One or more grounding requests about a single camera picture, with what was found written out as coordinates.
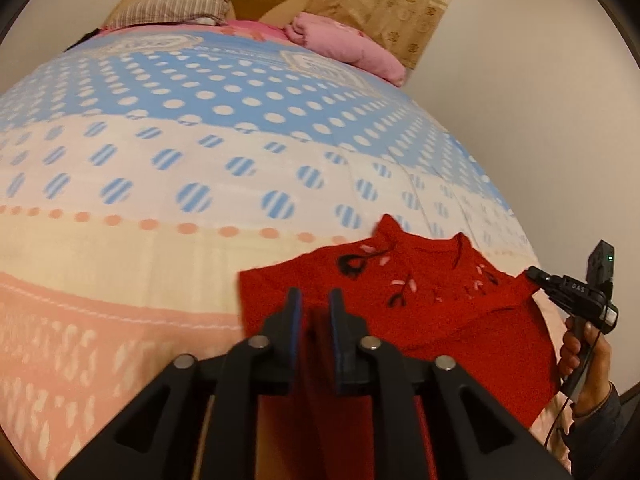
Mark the black cloth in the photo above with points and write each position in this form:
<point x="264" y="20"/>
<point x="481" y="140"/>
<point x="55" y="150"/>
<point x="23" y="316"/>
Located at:
<point x="87" y="37"/>

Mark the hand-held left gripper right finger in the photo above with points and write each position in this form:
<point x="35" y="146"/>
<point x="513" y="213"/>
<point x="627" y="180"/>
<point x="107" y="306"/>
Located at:
<point x="334" y="330"/>

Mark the beige floral curtain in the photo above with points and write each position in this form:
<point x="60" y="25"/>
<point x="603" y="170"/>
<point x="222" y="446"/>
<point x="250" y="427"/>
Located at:
<point x="390" y="5"/>

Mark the pink pillow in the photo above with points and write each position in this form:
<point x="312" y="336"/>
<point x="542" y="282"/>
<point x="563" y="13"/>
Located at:
<point x="350" y="42"/>

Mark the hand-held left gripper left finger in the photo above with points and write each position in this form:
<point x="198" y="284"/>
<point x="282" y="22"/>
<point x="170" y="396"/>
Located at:
<point x="296" y="320"/>

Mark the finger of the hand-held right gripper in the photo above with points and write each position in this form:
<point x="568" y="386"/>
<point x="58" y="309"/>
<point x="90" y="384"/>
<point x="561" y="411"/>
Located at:
<point x="547" y="284"/>

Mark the striped pillow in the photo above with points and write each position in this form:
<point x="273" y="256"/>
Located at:
<point x="170" y="10"/>

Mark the person's right hand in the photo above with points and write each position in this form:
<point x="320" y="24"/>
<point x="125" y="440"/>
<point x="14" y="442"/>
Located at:
<point x="597" y="365"/>

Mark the red knitted sweater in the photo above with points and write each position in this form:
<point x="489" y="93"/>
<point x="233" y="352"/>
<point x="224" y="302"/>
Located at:
<point x="450" y="340"/>

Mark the polka-dot bed sheet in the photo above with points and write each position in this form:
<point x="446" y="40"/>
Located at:
<point x="150" y="210"/>

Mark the person's right forearm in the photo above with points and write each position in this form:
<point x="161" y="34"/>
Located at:
<point x="595" y="440"/>

